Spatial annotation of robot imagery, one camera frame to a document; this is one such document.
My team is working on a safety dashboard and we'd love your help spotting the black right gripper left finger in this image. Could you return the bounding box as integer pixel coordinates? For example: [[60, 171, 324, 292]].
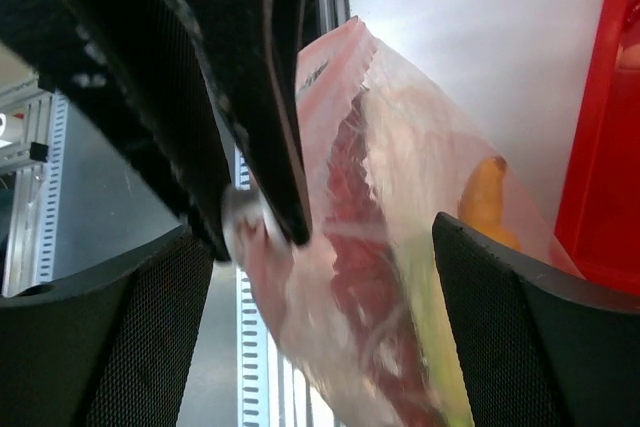
[[1, 228, 212, 426]]

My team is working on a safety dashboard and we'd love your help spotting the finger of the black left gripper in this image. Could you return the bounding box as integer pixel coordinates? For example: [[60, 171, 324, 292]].
[[1, 0, 230, 261], [177, 0, 312, 245]]

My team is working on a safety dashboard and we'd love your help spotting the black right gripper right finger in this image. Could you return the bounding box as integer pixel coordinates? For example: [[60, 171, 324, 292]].
[[432, 213, 639, 426]]

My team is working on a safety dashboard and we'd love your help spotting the yellow ginger root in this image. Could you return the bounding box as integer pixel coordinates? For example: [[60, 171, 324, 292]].
[[458, 156, 520, 251]]

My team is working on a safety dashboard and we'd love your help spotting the clear zip top bag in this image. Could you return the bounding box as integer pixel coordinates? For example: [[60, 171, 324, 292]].
[[233, 18, 577, 426]]

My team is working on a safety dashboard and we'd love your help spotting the green white leek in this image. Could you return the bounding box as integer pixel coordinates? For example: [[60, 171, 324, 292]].
[[396, 236, 474, 426]]

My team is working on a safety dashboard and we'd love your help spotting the red plastic tray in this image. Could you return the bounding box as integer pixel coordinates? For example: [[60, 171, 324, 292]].
[[555, 0, 639, 293]]

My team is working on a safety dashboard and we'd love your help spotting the white slotted cable duct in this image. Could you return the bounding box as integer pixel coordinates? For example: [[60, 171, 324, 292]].
[[232, 146, 274, 427]]

